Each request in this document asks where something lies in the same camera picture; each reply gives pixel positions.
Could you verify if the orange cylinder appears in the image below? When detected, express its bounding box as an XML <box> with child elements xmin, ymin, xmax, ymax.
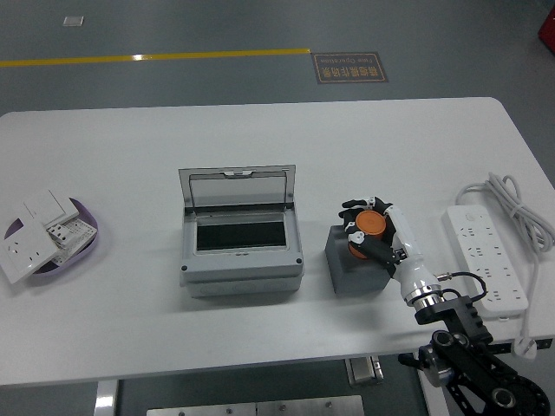
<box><xmin>348</xmin><ymin>210</ymin><xmax>389</xmax><ymax>260</ymax></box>

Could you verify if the white power strip cord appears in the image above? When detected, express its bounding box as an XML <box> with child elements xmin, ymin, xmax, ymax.
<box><xmin>454</xmin><ymin>172</ymin><xmax>555</xmax><ymax>348</ymax></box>

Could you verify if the dark floor sign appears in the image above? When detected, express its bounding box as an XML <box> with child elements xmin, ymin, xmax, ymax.
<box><xmin>311</xmin><ymin>52</ymin><xmax>389</xmax><ymax>85</ymax></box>

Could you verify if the grey box with clear lid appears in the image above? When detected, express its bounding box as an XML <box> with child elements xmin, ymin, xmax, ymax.
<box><xmin>178</xmin><ymin>163</ymin><xmax>304</xmax><ymax>299</ymax></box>

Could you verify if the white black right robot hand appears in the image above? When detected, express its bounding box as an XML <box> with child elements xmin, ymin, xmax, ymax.
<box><xmin>337</xmin><ymin>195</ymin><xmax>437</xmax><ymax>304</ymax></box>

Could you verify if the purple plastic tray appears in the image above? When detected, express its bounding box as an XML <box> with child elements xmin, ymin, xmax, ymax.
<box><xmin>3</xmin><ymin>197</ymin><xmax>100</xmax><ymax>287</ymax></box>

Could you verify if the red object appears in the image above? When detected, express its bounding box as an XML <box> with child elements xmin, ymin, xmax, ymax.
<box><xmin>537</xmin><ymin>8</ymin><xmax>555</xmax><ymax>47</ymax></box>

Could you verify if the white power strip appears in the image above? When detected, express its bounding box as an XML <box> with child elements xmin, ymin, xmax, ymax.
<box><xmin>441</xmin><ymin>205</ymin><xmax>530</xmax><ymax>322</ymax></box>

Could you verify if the grey cube with round hole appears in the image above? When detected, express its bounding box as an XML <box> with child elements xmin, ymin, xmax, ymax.
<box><xmin>324</xmin><ymin>224</ymin><xmax>390</xmax><ymax>296</ymax></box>

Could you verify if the white wall socket plate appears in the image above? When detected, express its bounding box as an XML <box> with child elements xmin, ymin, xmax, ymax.
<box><xmin>0</xmin><ymin>223</ymin><xmax>58</xmax><ymax>285</ymax></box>

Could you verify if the white table leg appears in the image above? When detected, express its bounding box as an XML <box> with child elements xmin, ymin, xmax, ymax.
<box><xmin>93</xmin><ymin>380</ymin><xmax>119</xmax><ymax>416</ymax></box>
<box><xmin>414</xmin><ymin>353</ymin><xmax>452</xmax><ymax>416</ymax></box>

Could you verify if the grey under-table bracket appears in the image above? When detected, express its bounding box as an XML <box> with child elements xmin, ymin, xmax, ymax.
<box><xmin>345</xmin><ymin>355</ymin><xmax>385</xmax><ymax>387</ymax></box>

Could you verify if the metal base plate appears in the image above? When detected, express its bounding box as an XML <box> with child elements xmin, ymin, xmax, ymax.
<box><xmin>146</xmin><ymin>394</ymin><xmax>365</xmax><ymax>416</ymax></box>

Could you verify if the white power plug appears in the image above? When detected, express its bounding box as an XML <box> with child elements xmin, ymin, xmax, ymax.
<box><xmin>513</xmin><ymin>335</ymin><xmax>540</xmax><ymax>361</ymax></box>

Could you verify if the yellow floor tape line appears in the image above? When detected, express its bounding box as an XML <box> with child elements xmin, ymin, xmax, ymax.
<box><xmin>0</xmin><ymin>47</ymin><xmax>311</xmax><ymax>69</ymax></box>

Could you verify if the white wall switch plate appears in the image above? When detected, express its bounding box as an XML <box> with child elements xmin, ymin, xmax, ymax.
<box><xmin>23</xmin><ymin>189</ymin><xmax>82</xmax><ymax>227</ymax></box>

